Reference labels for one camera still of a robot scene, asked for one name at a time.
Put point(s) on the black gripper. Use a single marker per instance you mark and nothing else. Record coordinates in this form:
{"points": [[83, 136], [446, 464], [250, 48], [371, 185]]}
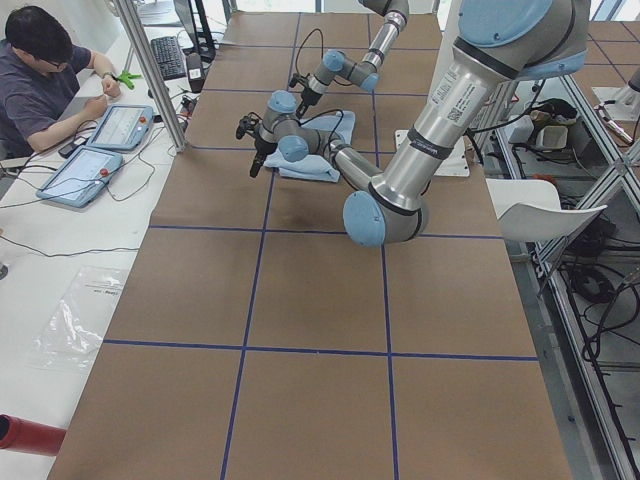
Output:
{"points": [[306, 99], [261, 146]]}

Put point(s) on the light blue button-up shirt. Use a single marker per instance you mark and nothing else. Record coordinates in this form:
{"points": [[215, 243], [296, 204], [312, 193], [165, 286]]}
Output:
{"points": [[313, 166]]}

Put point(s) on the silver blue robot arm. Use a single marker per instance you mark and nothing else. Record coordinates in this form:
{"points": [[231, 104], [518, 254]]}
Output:
{"points": [[364, 73], [498, 41]]}

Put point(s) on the black computer keyboard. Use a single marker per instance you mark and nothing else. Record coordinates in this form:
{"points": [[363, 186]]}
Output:
{"points": [[169, 57]]}

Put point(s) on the blue teach pendant tablet upper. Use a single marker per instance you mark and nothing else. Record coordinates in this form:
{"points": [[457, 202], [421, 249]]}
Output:
{"points": [[122, 127]]}

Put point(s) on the blue teach pendant tablet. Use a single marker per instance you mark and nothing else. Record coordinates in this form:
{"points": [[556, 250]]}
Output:
{"points": [[79, 180], [122, 127]]}

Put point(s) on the green plastic clamp tool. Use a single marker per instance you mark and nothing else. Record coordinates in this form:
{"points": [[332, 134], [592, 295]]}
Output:
{"points": [[127, 78]]}

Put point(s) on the blue teach pendant tablet lower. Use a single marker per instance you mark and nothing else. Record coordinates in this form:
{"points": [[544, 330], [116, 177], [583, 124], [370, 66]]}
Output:
{"points": [[79, 180]]}

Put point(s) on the seated person dark shirt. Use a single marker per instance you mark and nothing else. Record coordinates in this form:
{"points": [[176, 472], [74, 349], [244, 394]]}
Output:
{"points": [[39, 67]]}

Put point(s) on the white plastic chair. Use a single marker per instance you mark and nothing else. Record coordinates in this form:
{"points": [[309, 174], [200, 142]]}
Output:
{"points": [[530, 211]]}

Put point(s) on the clear plastic zip bag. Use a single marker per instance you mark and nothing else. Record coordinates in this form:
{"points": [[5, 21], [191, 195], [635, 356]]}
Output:
{"points": [[72, 337]]}

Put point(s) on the red cylinder object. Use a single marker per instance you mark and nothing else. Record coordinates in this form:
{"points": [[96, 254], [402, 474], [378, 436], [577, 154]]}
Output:
{"points": [[30, 437]]}

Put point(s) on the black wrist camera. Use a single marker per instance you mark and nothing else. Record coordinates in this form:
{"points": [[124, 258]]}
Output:
{"points": [[248, 125], [302, 81]]}

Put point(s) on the grey aluminium frame post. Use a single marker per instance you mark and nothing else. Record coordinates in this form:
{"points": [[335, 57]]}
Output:
{"points": [[151, 72]]}

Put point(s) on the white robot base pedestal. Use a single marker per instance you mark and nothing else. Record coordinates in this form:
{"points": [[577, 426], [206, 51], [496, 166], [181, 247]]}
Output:
{"points": [[430, 138]]}

